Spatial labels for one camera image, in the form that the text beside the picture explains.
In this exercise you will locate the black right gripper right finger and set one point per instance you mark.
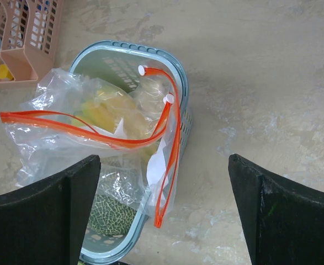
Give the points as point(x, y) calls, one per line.
point(282, 220)

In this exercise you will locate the green netted melon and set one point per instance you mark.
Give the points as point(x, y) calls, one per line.
point(116, 200)

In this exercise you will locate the yellow block in organizer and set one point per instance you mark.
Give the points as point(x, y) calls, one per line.
point(5, 74)

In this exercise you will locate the pink plastic file organizer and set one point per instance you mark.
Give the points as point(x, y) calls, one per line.
point(29, 33)

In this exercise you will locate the clear zip bag orange zipper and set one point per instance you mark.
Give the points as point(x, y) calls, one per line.
point(43, 128)

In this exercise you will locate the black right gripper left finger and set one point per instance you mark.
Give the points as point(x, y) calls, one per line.
point(45, 222)

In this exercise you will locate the yellow banana bunch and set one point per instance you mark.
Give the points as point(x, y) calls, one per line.
point(110, 105)

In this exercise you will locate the light blue plastic basket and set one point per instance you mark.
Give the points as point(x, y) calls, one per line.
point(116, 62)

